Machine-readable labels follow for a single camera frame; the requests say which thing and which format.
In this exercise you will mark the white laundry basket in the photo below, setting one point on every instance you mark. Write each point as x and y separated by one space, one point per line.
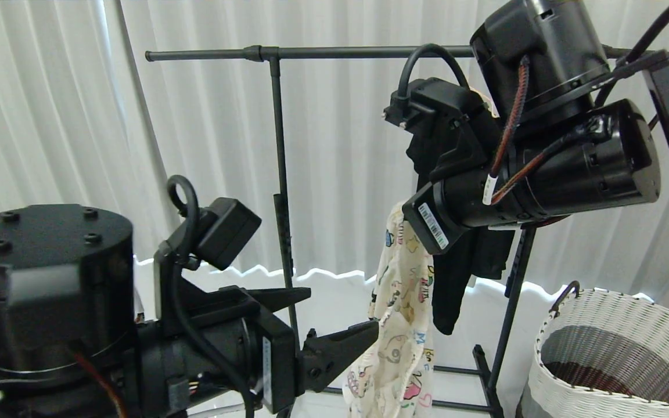
601 313

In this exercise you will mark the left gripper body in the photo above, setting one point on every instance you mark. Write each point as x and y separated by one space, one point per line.
279 366

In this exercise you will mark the cream printed garment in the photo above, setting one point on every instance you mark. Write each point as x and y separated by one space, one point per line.
395 325

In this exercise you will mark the black t-shirt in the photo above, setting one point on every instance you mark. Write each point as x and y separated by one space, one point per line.
456 290

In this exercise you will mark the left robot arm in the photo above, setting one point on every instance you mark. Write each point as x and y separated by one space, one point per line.
44 278

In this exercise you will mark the white curtain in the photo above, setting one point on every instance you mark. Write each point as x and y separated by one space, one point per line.
50 116

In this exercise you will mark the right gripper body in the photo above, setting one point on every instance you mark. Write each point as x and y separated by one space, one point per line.
601 168

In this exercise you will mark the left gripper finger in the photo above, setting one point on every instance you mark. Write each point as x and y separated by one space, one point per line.
334 351
279 296

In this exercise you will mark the black clothes rack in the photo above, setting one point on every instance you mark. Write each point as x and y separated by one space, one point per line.
340 52

